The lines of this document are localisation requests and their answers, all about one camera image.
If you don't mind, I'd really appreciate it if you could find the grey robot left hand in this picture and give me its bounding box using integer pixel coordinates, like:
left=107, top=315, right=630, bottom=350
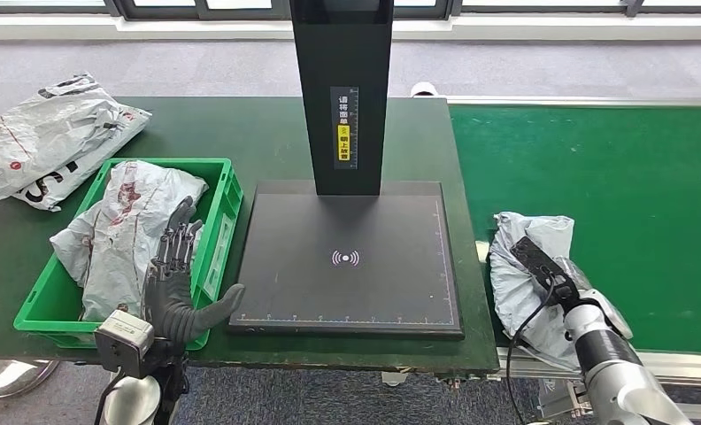
left=143, top=196, right=246, bottom=347

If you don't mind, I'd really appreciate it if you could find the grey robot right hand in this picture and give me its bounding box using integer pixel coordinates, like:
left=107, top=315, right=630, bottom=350
left=552, top=256, right=593, bottom=295

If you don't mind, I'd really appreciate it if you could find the grey poly mailer red print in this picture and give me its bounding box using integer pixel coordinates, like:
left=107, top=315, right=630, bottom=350
left=82, top=159, right=210, bottom=322
left=50, top=202, right=205, bottom=289
left=488, top=211, right=592, bottom=372

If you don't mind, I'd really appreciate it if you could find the green conveyor belt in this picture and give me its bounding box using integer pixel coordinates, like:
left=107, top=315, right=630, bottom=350
left=449, top=104, right=701, bottom=356

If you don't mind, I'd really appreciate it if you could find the black inbound scanner machine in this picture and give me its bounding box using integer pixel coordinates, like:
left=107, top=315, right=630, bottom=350
left=228, top=0, right=466, bottom=342

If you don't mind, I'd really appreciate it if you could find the green plastic crate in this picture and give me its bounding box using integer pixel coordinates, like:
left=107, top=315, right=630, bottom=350
left=12, top=157, right=245, bottom=352

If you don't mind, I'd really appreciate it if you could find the white bag with black letters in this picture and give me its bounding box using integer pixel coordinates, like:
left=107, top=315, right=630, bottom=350
left=9, top=108, right=152, bottom=213

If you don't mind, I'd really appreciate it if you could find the shiny metal round base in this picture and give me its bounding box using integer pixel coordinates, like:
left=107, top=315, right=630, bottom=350
left=0, top=359, right=59, bottom=400

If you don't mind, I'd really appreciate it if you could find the white crumpled courier bag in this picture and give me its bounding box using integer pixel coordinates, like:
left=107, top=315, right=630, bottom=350
left=0, top=72, right=152, bottom=204

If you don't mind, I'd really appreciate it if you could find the white window sill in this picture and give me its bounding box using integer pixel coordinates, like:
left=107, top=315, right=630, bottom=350
left=0, top=12, right=701, bottom=43

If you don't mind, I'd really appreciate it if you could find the black yellow ruler label sticker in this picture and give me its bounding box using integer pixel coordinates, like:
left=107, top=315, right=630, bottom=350
left=329, top=86, right=360, bottom=171

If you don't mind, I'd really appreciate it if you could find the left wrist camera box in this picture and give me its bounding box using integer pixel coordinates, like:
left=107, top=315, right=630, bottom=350
left=94, top=309, right=156, bottom=380

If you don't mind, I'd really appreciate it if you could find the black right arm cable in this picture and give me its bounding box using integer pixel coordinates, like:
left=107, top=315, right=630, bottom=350
left=505, top=275, right=558, bottom=425

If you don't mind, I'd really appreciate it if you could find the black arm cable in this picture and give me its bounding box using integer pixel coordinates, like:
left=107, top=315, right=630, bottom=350
left=94, top=369, right=124, bottom=425
left=505, top=275, right=558, bottom=425

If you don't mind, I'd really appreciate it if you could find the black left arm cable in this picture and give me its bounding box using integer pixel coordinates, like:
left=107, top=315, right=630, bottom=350
left=94, top=369, right=124, bottom=425

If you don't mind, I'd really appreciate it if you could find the aluminium conveyor frame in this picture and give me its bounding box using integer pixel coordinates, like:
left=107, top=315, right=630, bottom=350
left=447, top=95, right=701, bottom=421

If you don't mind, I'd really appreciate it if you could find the dark window frame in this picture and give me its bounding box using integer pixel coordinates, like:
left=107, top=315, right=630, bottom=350
left=0, top=0, right=701, bottom=20

